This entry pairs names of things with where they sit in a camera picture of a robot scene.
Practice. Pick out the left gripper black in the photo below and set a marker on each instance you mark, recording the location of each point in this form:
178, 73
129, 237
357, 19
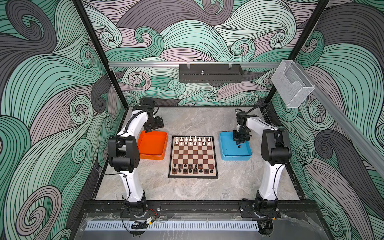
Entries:
159, 123

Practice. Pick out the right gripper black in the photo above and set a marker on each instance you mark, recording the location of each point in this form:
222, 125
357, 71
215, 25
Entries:
238, 140

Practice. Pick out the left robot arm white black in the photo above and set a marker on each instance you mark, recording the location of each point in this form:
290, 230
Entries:
124, 154

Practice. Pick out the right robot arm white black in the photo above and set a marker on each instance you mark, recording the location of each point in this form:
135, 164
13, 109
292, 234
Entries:
275, 151

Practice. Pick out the folding chess board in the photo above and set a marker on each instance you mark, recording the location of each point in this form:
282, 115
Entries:
193, 157

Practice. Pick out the blue plastic tray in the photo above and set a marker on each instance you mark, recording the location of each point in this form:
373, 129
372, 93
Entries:
230, 151

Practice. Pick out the orange plastic tray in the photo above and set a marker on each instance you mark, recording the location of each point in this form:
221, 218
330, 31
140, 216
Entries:
152, 145

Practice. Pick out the black perforated wall tray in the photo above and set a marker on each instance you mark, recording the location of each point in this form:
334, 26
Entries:
210, 73

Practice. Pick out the clear plastic wall holder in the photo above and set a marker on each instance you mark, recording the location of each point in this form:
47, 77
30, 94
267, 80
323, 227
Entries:
292, 83

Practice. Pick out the aluminium rail back wall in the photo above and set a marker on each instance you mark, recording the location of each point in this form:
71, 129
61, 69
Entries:
152, 64

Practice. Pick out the aluminium rail wall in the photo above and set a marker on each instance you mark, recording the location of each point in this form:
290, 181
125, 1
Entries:
331, 96
152, 64

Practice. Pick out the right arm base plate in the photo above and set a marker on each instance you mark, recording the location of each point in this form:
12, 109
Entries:
259, 211

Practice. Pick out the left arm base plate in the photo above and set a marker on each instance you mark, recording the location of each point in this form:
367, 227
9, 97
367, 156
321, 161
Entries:
139, 210

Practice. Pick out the white slotted cable duct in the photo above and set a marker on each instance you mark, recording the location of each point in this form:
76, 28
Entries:
177, 225

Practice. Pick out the aluminium rail right wall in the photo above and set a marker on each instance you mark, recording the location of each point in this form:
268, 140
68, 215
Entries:
331, 96

